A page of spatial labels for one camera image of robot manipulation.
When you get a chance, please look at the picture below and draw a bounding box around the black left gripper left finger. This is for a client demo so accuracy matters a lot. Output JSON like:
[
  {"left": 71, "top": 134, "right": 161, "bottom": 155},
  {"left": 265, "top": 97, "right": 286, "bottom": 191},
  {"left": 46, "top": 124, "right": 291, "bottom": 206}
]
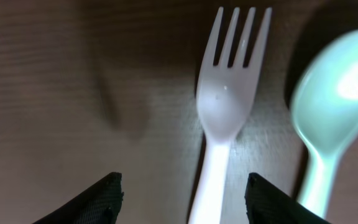
[{"left": 35, "top": 172, "right": 124, "bottom": 224}]

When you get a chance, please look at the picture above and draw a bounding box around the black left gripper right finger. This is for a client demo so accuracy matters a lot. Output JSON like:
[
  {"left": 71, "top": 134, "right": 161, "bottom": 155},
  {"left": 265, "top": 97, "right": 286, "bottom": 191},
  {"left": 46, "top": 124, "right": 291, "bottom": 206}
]
[{"left": 245, "top": 172, "right": 329, "bottom": 224}]

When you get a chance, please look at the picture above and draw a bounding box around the pink plastic fork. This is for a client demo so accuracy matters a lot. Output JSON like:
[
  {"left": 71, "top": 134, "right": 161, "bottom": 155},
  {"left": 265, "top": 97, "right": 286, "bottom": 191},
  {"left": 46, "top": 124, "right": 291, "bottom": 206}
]
[{"left": 188, "top": 7, "right": 272, "bottom": 224}]

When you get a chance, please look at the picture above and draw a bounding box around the mint green plastic spoon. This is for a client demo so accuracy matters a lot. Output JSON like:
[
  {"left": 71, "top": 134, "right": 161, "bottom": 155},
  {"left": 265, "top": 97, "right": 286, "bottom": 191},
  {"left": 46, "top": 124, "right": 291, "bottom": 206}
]
[{"left": 290, "top": 30, "right": 358, "bottom": 218}]

